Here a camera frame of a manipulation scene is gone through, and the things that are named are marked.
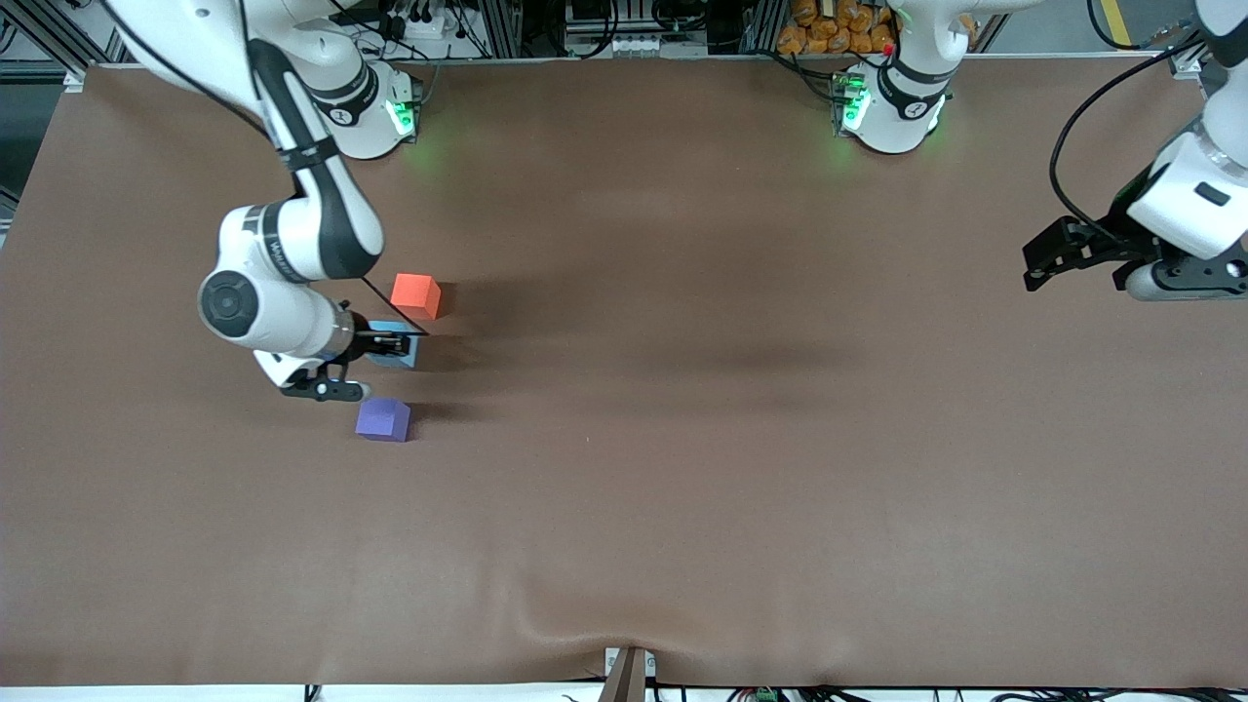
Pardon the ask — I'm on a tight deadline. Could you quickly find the purple foam block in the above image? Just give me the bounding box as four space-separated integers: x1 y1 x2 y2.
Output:
355 397 411 443

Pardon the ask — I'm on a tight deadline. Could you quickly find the orange foam block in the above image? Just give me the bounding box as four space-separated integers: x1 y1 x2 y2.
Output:
390 273 442 321

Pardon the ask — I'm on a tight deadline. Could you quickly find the aluminium frame post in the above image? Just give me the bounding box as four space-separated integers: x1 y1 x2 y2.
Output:
476 0 523 58

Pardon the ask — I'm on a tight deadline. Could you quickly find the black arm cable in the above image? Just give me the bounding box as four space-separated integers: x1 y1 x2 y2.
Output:
1049 32 1210 245
360 276 431 339

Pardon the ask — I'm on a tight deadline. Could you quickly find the light blue foam block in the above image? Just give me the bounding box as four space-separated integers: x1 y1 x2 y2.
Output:
367 321 421 370

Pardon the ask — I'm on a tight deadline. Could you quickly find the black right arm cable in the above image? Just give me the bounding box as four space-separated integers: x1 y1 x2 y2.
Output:
360 276 431 339

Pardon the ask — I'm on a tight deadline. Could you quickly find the brown table mat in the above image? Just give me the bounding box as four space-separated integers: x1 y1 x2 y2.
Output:
0 54 1248 688

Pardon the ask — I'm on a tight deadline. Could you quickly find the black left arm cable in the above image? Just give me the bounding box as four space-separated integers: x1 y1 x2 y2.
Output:
1049 32 1210 245

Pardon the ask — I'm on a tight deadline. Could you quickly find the orange packets pile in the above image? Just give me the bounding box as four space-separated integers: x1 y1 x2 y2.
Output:
778 0 900 57

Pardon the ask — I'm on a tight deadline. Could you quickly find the white terminal strip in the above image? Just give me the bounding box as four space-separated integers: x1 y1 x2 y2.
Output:
564 32 710 58

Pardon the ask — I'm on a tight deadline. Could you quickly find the white power strip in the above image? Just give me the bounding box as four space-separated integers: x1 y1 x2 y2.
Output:
382 0 459 42

